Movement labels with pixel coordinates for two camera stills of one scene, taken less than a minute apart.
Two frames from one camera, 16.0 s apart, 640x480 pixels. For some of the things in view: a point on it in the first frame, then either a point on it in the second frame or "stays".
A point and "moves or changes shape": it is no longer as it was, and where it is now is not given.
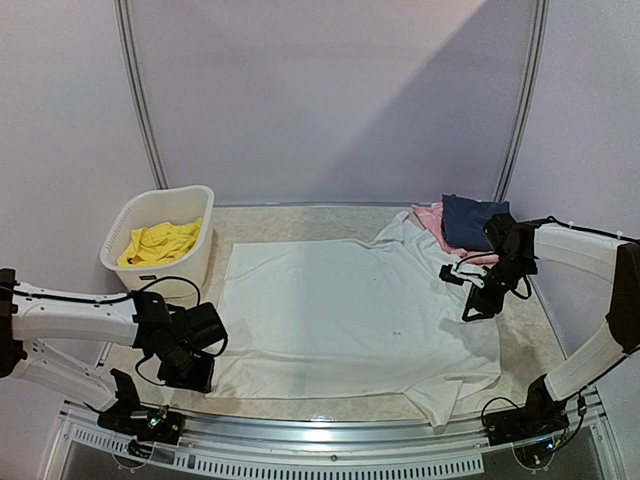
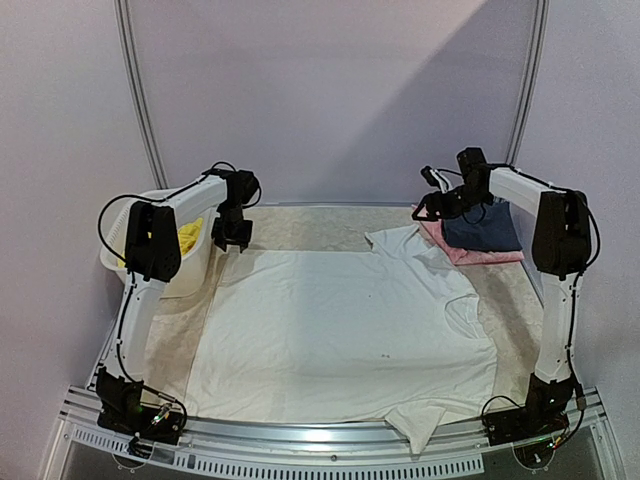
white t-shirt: [349, 318] moves or changes shape
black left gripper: [202, 382] -> [241, 239]
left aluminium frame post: [124, 24] stays
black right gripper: [486, 293] -> [439, 204]
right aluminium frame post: [529, 103] stays
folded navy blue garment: [463, 221] stays
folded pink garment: [432, 215] stays
